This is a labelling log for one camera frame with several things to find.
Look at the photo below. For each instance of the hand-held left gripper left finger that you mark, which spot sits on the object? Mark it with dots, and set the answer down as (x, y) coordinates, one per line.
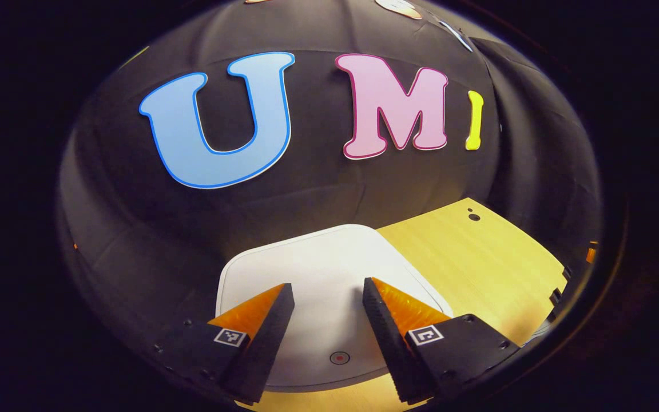
(266, 343)

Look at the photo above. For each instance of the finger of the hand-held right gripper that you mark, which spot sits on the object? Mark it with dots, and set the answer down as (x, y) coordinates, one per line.
(591, 253)

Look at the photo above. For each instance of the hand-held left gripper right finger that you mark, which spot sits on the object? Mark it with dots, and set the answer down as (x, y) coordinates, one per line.
(389, 343)

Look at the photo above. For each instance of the white desktop garbage bin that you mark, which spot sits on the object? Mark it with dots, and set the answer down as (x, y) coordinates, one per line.
(324, 263)

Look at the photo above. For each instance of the wooden desktop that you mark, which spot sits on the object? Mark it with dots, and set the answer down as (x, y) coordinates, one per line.
(478, 257)

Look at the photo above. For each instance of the black backdrop cloth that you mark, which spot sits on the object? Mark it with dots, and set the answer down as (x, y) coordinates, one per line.
(306, 189)

